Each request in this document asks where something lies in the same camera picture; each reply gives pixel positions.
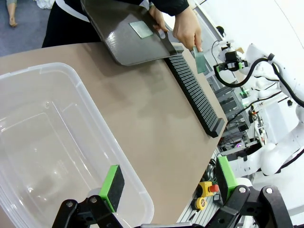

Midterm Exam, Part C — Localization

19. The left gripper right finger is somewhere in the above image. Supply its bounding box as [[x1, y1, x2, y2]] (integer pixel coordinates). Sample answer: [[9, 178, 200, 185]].
[[206, 156, 295, 228]]

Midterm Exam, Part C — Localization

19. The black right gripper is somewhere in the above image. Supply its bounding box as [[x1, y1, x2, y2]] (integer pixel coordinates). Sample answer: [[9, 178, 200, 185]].
[[213, 60, 249, 73]]

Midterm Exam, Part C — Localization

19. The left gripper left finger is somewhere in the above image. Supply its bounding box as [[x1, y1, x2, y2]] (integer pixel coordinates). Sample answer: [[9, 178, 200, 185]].
[[51, 164, 125, 228]]

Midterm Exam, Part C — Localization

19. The dark brown tray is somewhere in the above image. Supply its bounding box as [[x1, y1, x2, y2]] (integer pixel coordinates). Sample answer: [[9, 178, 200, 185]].
[[80, 0, 178, 67]]

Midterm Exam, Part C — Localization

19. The person right forearm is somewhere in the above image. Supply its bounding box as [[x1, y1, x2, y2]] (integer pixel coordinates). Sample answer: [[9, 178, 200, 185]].
[[149, 0, 190, 17]]

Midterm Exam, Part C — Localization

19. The person right hand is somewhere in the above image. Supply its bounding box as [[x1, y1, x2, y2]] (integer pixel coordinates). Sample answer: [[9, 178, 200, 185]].
[[172, 6, 203, 52]]

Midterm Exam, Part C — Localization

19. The person left hand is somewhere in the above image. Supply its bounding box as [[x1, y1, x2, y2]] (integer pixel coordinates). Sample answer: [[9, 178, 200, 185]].
[[148, 5, 170, 33]]

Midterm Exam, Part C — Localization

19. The yellow emergency stop button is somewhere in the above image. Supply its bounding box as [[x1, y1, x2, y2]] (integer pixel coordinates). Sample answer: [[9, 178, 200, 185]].
[[198, 180, 220, 198]]

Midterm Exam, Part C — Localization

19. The yellow tape measure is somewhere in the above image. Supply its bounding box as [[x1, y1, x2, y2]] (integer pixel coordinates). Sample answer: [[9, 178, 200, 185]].
[[195, 196, 208, 211]]

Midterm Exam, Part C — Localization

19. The black slotted PCB rack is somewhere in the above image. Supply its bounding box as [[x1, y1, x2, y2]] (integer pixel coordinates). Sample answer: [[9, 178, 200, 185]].
[[163, 46, 226, 139]]

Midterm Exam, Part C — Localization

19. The clear plastic storage box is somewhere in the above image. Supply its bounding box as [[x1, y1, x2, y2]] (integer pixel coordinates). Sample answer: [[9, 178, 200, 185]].
[[0, 62, 155, 228]]

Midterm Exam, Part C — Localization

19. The person black jacket torso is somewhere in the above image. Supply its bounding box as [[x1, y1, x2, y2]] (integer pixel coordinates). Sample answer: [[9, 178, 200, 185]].
[[41, 0, 106, 48]]

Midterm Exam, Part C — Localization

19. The white cloth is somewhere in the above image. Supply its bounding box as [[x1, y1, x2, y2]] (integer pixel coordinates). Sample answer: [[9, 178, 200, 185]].
[[35, 0, 57, 10]]

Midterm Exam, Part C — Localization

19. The background bare leg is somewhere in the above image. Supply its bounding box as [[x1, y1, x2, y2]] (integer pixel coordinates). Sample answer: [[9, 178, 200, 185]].
[[6, 0, 19, 28]]

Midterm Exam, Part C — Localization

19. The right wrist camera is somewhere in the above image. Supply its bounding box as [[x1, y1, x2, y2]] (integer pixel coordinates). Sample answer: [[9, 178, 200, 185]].
[[220, 40, 239, 63]]

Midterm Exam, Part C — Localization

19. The black cable bundle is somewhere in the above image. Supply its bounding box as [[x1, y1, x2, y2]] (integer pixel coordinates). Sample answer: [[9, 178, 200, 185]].
[[203, 159, 219, 186]]

